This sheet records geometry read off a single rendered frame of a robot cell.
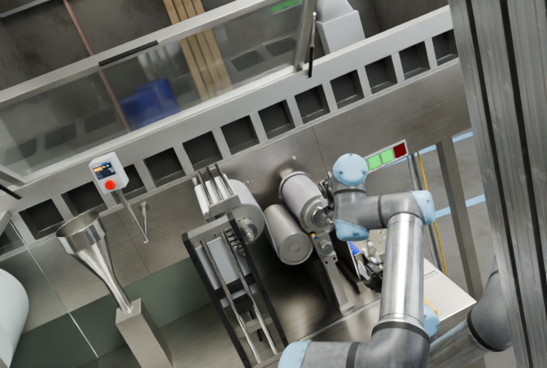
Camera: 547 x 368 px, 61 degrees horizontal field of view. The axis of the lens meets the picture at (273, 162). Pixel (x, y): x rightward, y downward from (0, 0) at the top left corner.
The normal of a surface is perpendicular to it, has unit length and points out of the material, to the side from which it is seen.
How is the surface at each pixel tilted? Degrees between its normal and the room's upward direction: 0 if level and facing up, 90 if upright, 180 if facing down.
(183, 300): 90
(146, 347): 90
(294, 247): 90
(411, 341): 40
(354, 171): 50
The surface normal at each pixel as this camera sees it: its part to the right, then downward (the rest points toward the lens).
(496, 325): -0.57, 0.08
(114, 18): 0.11, 0.36
